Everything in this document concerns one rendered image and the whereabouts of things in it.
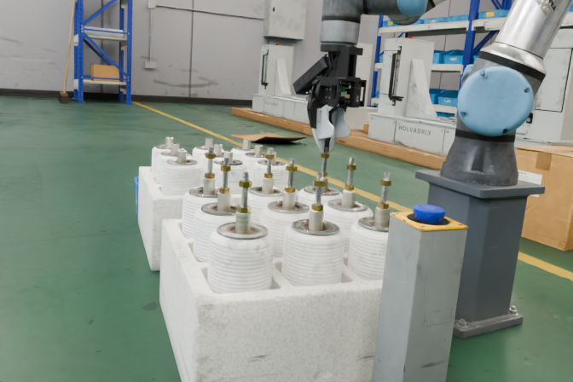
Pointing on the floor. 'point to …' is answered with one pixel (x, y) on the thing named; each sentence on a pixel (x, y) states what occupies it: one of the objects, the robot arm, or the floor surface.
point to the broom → (68, 51)
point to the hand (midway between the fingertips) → (323, 145)
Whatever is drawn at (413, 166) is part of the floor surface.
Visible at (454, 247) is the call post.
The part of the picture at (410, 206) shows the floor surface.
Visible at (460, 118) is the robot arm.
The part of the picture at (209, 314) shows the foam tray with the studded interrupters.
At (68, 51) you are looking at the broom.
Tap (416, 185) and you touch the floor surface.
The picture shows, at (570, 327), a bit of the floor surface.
